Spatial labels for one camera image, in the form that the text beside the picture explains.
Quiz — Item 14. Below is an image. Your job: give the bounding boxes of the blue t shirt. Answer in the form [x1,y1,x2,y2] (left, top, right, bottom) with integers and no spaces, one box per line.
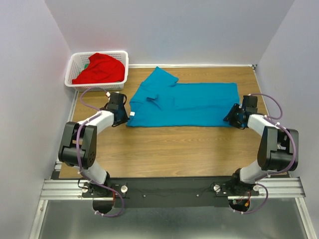
[127,67,240,127]

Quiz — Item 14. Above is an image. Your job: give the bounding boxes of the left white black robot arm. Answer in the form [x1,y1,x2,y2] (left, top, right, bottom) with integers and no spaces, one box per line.
[58,103,128,197]

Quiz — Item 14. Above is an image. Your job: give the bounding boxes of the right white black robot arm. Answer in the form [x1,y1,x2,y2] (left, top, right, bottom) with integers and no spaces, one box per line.
[220,104,299,196]

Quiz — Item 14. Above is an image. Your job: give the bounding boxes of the red t shirt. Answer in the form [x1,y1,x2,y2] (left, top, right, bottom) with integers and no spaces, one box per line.
[72,53,125,85]

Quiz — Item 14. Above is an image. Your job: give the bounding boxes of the white plastic basket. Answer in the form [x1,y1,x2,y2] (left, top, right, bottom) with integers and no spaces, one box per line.
[64,50,129,91]

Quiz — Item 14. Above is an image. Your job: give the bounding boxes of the aluminium frame rail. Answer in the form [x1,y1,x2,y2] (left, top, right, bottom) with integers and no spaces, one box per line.
[256,176,319,239]

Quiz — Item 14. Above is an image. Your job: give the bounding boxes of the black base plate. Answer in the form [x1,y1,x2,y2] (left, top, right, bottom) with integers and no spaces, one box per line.
[81,176,259,211]

